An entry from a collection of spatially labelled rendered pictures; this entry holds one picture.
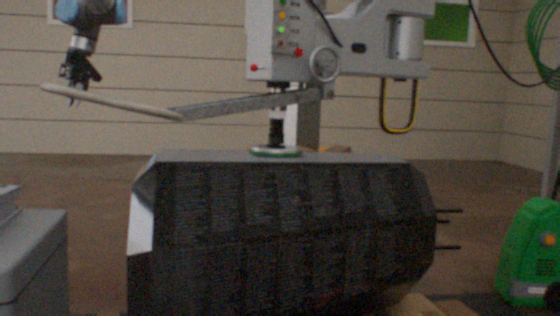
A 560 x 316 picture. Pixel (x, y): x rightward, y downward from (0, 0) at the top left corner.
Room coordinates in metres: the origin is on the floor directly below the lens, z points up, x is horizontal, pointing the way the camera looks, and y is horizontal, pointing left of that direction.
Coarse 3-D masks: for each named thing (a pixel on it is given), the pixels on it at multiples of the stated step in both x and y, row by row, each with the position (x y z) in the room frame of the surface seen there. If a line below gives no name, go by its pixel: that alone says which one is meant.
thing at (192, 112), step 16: (240, 96) 2.13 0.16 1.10; (256, 96) 2.16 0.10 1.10; (272, 96) 2.07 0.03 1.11; (288, 96) 2.11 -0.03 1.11; (304, 96) 2.14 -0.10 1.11; (320, 96) 2.18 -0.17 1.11; (192, 112) 1.90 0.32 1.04; (208, 112) 1.93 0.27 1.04; (224, 112) 1.97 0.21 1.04; (240, 112) 2.00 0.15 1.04
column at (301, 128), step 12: (324, 0) 2.92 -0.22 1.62; (288, 108) 2.85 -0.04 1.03; (300, 108) 2.82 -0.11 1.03; (312, 108) 2.88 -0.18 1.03; (288, 120) 2.85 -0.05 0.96; (300, 120) 2.82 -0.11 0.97; (312, 120) 2.88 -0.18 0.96; (288, 132) 2.84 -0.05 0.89; (300, 132) 2.82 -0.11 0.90; (312, 132) 2.89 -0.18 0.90; (288, 144) 2.84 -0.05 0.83; (300, 144) 2.82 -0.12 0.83; (312, 144) 2.89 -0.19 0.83
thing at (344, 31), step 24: (312, 0) 2.07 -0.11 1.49; (360, 0) 2.40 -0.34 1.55; (384, 0) 2.29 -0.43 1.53; (408, 0) 2.35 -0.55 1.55; (432, 0) 2.44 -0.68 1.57; (336, 24) 2.17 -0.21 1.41; (360, 24) 2.23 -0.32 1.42; (384, 24) 2.30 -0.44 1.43; (336, 48) 2.17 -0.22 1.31; (360, 48) 2.23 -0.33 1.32; (360, 72) 2.23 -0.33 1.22; (384, 72) 2.30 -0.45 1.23; (408, 72) 2.37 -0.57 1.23
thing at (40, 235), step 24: (24, 216) 1.10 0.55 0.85; (48, 216) 1.10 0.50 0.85; (0, 240) 0.93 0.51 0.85; (24, 240) 0.93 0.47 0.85; (48, 240) 1.01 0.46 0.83; (0, 264) 0.80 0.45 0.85; (24, 264) 0.86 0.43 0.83; (48, 264) 1.00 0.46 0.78; (0, 288) 0.79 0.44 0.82; (24, 288) 0.85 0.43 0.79; (48, 288) 1.00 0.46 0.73; (0, 312) 0.79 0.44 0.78; (24, 312) 0.85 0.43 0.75; (48, 312) 0.99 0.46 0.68
